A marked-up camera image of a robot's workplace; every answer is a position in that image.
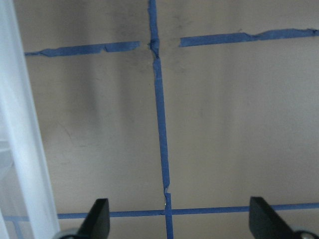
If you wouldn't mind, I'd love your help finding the clear plastic storage box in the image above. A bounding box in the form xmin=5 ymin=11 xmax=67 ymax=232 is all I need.
xmin=0 ymin=0 xmax=60 ymax=239

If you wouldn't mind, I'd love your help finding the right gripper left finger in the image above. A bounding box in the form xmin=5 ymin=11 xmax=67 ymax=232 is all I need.
xmin=76 ymin=199 xmax=110 ymax=239

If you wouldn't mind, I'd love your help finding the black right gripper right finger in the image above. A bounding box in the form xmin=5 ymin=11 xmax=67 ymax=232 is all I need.
xmin=249 ymin=197 xmax=298 ymax=239

